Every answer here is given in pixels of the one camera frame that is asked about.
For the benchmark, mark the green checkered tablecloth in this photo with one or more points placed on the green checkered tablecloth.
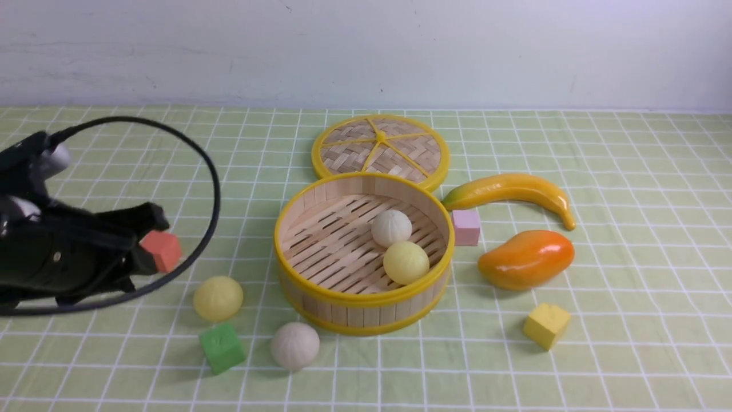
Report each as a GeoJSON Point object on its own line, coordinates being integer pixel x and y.
{"type": "Point", "coordinates": [648, 292]}

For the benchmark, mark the woven bamboo steamer lid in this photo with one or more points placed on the woven bamboo steamer lid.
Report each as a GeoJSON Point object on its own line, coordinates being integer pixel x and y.
{"type": "Point", "coordinates": [386, 144]}

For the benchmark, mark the pink cube block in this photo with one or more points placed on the pink cube block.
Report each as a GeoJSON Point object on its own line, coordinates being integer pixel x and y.
{"type": "Point", "coordinates": [467, 226]}

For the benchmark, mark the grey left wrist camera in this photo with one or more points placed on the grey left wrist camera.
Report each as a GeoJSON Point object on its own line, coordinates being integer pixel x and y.
{"type": "Point", "coordinates": [26, 165]}

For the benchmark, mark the yellow cube block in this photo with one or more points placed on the yellow cube block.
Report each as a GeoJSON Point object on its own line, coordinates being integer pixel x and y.
{"type": "Point", "coordinates": [546, 324]}

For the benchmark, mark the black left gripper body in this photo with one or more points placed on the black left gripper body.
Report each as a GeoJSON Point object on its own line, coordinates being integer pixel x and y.
{"type": "Point", "coordinates": [62, 253]}

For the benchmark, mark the yellow toy banana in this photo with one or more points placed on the yellow toy banana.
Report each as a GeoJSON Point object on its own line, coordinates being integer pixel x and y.
{"type": "Point", "coordinates": [512, 187]}

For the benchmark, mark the bamboo steamer tray yellow rim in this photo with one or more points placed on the bamboo steamer tray yellow rim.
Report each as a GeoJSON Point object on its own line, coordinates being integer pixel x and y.
{"type": "Point", "coordinates": [331, 268]}

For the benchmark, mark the yellow bun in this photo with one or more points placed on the yellow bun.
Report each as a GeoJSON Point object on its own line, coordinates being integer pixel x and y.
{"type": "Point", "coordinates": [218, 299]}
{"type": "Point", "coordinates": [405, 262]}

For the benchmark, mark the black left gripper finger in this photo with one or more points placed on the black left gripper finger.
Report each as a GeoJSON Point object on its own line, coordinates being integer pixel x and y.
{"type": "Point", "coordinates": [141, 262]}
{"type": "Point", "coordinates": [140, 219]}

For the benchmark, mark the red cube block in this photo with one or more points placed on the red cube block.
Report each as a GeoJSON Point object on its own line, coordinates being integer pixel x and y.
{"type": "Point", "coordinates": [164, 249]}

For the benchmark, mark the orange toy mango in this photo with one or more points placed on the orange toy mango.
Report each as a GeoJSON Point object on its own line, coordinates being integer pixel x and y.
{"type": "Point", "coordinates": [527, 260]}

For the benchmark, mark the green cube block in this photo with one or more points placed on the green cube block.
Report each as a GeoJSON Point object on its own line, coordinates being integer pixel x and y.
{"type": "Point", "coordinates": [222, 348]}

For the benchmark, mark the white bun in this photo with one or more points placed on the white bun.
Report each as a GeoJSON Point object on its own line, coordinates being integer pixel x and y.
{"type": "Point", "coordinates": [390, 227]}
{"type": "Point", "coordinates": [295, 346]}

